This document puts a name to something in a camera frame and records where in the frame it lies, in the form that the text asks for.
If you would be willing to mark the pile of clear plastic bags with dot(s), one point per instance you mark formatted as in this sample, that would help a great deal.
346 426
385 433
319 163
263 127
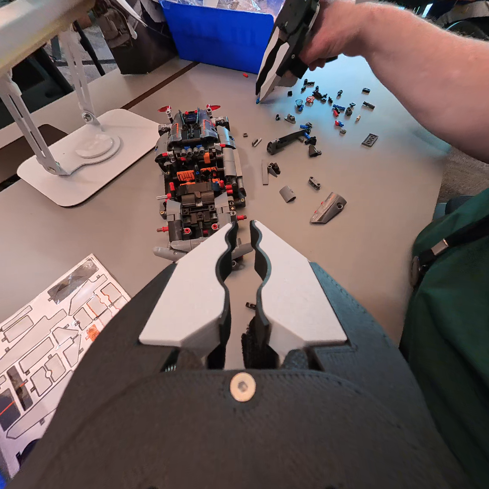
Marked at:
229 4

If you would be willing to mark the dark grey lego fin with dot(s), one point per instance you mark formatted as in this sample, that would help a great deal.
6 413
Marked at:
314 151

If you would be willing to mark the dark grey holed lego plate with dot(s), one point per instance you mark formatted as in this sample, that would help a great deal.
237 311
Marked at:
369 140

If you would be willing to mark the blue plastic storage bin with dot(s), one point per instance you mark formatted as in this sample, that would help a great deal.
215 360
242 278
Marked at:
217 38

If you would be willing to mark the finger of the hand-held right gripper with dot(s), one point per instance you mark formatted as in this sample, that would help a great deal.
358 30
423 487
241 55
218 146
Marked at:
277 82
267 68

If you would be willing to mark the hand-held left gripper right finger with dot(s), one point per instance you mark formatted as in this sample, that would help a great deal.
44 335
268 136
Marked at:
301 301

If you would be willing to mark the lego sticker sheet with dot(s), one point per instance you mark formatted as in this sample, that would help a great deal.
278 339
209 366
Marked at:
49 344

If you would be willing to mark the person's right forearm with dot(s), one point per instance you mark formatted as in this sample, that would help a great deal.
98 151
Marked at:
428 68

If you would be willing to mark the black lego connector blue pin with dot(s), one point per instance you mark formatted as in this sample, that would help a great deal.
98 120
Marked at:
310 138

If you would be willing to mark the scattered small lego pieces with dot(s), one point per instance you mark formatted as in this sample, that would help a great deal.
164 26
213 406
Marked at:
318 93

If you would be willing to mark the white book stand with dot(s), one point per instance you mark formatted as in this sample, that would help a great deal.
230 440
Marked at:
57 179

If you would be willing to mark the white lego bar piece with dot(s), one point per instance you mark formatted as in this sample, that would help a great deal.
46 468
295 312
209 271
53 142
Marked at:
256 142

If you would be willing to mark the lego car model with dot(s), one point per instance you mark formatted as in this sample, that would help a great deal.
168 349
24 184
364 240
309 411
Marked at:
195 152

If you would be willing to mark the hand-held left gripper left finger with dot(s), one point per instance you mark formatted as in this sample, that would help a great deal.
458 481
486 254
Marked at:
187 301

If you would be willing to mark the grey lego wing piece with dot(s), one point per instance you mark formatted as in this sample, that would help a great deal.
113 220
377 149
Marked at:
290 119

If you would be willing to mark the long dark grey lego beam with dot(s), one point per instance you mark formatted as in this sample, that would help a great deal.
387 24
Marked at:
286 142

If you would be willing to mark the black lego set box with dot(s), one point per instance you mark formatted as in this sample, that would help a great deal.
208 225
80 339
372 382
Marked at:
149 53

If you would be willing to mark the dark grey lego wedge panel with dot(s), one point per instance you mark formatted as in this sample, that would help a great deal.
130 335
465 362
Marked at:
328 208

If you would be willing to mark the person's right hand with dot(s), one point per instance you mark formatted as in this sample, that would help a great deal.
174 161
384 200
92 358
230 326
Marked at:
340 30

